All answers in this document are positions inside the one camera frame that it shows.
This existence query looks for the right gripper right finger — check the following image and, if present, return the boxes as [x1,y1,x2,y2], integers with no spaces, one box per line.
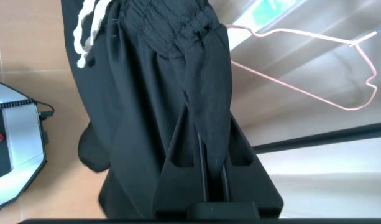
[223,113,284,218]

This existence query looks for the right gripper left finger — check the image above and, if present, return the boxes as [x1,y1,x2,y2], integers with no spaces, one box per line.
[152,105,209,218]

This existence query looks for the black shorts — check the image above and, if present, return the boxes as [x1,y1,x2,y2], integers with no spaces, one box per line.
[61,0,233,219]

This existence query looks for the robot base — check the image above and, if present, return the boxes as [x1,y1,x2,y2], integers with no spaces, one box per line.
[0,80,48,218]

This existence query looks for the black clothes rack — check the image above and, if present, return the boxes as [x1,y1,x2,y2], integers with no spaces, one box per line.
[252,121,381,155]

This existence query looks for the pink clothes hanger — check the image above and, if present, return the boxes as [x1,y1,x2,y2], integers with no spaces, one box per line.
[226,24,378,111]

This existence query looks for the beige curtain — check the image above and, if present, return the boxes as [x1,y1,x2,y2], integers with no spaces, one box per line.
[230,0,381,147]
[208,0,259,24]

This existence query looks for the black coiled cable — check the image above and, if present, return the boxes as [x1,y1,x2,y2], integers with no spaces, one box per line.
[0,98,55,121]

